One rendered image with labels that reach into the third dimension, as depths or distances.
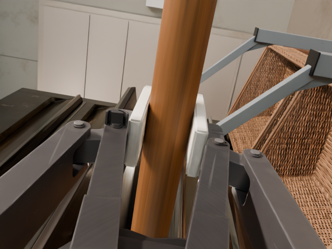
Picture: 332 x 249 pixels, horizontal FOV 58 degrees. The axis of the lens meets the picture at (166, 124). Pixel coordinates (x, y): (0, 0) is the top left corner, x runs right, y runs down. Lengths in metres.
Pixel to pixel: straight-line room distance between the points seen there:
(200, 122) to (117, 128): 0.05
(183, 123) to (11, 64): 4.09
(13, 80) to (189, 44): 4.13
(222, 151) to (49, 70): 3.86
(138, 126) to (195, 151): 0.03
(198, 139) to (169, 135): 0.03
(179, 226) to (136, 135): 0.27
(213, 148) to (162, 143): 0.05
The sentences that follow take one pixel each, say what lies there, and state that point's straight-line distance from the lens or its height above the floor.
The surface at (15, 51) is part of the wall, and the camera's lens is 4.20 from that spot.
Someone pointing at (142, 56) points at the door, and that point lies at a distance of 3.66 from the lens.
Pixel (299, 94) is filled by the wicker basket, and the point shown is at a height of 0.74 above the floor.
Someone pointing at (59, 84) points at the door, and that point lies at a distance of 3.97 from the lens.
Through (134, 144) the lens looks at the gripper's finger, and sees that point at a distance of 0.17.
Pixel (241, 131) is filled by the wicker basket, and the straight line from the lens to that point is 1.65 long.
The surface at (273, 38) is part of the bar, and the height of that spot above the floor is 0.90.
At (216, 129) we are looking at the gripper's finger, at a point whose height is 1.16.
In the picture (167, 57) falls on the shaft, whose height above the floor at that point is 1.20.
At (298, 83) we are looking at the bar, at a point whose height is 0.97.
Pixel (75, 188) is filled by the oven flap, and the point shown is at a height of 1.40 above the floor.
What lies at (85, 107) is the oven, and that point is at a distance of 1.78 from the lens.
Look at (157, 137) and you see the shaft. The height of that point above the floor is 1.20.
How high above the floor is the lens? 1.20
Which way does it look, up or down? level
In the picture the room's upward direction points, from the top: 80 degrees counter-clockwise
